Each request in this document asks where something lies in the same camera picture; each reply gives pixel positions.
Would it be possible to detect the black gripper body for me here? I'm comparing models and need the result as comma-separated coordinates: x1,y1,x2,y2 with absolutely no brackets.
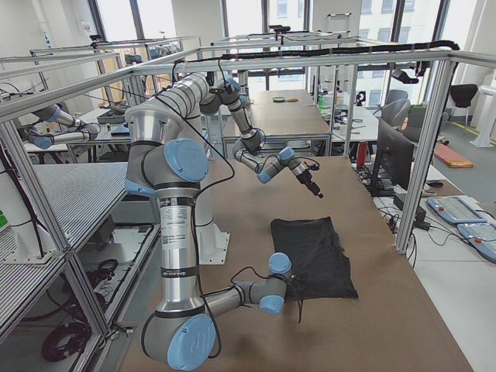
297,170,313,187

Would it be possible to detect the black printed t-shirt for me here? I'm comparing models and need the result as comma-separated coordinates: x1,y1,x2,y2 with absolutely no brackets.
270,216,358,299

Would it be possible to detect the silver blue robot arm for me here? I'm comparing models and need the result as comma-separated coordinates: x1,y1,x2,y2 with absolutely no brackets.
126,102,291,371
147,73,323,198

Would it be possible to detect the black computer monitor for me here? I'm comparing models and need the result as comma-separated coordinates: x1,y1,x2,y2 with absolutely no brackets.
370,119,414,196

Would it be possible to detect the blue white teach pendant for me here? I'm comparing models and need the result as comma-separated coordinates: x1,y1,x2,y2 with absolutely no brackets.
426,196,487,225

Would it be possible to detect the striped metal work table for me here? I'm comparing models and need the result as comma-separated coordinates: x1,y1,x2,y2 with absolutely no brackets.
1,163,127,339

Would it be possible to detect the aluminium cage frame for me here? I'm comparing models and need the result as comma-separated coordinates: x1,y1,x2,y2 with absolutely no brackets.
0,36,462,338

